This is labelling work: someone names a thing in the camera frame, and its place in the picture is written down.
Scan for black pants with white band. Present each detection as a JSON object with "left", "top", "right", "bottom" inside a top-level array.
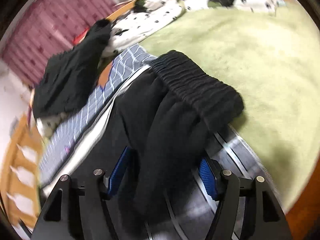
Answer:
[{"left": 72, "top": 50, "right": 244, "bottom": 239}]

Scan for grey checked star blanket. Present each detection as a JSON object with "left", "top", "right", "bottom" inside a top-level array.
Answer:
[{"left": 38, "top": 44, "right": 156, "bottom": 187}]

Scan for pink curtain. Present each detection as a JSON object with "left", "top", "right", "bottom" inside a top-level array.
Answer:
[{"left": 1, "top": 0, "right": 116, "bottom": 86}]

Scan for white flower print pillow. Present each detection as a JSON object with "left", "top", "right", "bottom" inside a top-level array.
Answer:
[{"left": 101, "top": 0, "right": 184, "bottom": 57}]

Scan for wooden bed frame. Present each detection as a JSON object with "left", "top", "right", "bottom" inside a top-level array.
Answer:
[{"left": 1, "top": 114, "right": 43, "bottom": 229}]

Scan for green bed sheet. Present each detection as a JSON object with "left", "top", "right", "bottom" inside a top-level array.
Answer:
[{"left": 142, "top": 3, "right": 319, "bottom": 211}]

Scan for black jacket on pillows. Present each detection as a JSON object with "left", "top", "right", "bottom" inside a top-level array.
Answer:
[{"left": 33, "top": 19, "right": 111, "bottom": 119}]

